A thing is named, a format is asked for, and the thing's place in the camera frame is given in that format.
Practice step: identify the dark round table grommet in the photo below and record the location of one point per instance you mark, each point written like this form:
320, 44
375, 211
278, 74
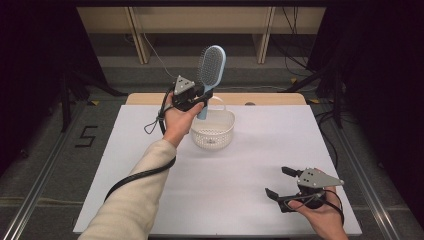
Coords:
250, 104

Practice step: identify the yellow floor tape piece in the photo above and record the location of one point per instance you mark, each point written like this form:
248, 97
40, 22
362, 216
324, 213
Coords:
313, 100

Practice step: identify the light blue hairbrush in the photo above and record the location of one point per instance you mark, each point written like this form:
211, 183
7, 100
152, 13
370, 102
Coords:
211, 66

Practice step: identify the white table cover board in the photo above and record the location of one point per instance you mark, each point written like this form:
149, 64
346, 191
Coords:
233, 186

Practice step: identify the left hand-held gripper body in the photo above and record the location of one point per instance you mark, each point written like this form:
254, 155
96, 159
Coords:
183, 87

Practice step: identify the person's right hand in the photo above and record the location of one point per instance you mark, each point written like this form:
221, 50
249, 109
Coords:
325, 220

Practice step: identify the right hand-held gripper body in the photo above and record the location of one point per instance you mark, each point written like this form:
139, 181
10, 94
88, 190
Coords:
315, 179

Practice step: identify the person's left hand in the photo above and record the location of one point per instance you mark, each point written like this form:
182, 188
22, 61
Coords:
178, 123

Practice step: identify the beige wooden shelf unit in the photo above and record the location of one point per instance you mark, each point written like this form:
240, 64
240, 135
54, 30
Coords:
200, 20

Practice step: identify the white plastic basket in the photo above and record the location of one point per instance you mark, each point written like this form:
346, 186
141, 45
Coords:
215, 138

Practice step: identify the black tripod stand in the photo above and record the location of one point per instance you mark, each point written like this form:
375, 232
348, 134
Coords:
335, 86
71, 90

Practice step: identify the aluminium floor rail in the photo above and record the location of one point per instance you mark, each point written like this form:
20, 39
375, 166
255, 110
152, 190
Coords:
40, 186
366, 186

